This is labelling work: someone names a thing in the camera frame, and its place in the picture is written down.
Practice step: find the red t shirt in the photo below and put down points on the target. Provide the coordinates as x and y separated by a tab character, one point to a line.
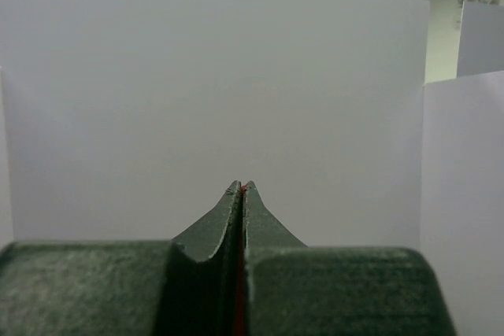
239	326

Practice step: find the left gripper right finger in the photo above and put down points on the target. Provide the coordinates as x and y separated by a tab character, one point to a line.
293	289

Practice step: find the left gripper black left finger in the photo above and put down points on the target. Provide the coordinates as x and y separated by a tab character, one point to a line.
182	286

